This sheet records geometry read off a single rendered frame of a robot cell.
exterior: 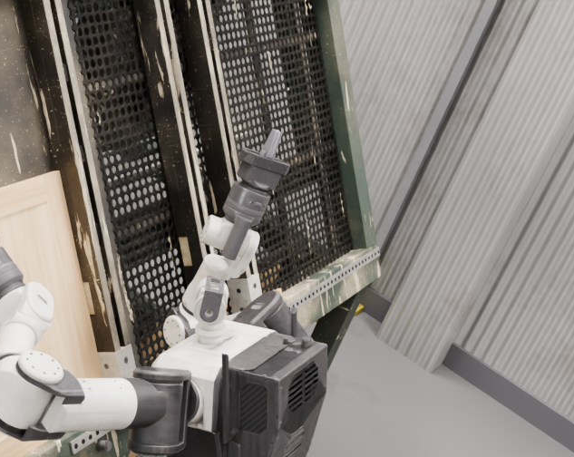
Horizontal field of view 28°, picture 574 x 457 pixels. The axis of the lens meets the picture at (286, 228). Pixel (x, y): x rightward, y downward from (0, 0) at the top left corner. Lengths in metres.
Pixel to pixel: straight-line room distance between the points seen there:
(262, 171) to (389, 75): 2.66
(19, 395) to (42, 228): 0.75
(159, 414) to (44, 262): 0.65
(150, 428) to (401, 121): 3.22
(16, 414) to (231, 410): 0.45
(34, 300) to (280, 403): 0.48
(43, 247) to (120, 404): 0.69
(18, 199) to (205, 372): 0.64
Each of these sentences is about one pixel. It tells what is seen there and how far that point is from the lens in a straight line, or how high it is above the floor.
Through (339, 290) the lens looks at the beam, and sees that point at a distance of 3.67.
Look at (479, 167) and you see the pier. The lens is 4.82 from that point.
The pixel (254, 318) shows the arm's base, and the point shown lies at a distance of 2.38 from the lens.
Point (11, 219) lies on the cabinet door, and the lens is 2.52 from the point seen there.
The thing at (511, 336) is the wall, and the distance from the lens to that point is 5.13.
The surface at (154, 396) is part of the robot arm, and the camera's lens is 2.05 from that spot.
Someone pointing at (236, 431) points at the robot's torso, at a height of 1.27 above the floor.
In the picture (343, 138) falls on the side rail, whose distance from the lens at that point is 3.80.
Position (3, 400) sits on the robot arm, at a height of 1.36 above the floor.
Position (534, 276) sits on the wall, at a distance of 5.01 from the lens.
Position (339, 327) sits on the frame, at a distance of 3.98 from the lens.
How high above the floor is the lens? 2.58
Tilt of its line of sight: 26 degrees down
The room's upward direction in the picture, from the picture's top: 23 degrees clockwise
